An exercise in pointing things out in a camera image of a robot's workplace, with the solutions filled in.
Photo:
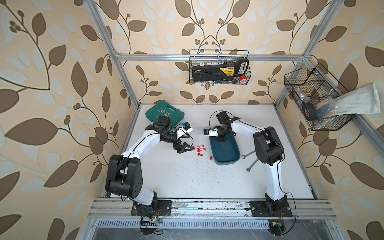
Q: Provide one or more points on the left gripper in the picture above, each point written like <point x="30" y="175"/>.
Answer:
<point x="182" y="150"/>

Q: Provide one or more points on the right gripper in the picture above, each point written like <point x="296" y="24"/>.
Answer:
<point x="222" y="139"/>

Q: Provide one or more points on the teal plastic storage box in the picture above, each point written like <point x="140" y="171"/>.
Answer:
<point x="225" y="150"/>

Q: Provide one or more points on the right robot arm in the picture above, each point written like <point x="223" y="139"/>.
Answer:
<point x="268" y="148"/>

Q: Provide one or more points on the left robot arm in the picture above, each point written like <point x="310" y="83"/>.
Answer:
<point x="124" y="175"/>

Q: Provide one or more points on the silver wrench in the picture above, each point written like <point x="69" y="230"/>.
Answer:
<point x="250" y="167"/>
<point x="246" y="155"/>

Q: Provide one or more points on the green tool case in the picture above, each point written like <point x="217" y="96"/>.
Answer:
<point x="162" y="108"/>

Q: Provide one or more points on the black yellow hand saw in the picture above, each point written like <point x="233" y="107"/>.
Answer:
<point x="221" y="72"/>

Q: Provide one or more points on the black tape roll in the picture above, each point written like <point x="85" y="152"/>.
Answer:
<point x="309" y="111"/>

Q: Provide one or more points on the white cloth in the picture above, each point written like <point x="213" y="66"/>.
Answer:
<point x="365" y="100"/>

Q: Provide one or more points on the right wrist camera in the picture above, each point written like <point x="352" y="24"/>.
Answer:
<point x="211" y="132"/>

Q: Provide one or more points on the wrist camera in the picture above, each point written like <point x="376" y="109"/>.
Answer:
<point x="183" y="130"/>
<point x="211" y="132"/>

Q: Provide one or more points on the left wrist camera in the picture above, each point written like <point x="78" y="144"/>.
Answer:
<point x="183" y="130"/>

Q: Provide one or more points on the back wire basket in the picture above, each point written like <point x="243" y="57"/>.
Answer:
<point x="214" y="56"/>

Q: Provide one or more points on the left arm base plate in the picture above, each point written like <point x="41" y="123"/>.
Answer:
<point x="151" y="207"/>

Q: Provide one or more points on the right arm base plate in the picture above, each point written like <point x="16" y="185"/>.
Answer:
<point x="269" y="209"/>

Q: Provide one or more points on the side wire basket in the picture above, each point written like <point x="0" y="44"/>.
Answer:
<point x="311" y="85"/>

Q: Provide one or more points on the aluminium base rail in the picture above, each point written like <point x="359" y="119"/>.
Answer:
<point x="242" y="209"/>

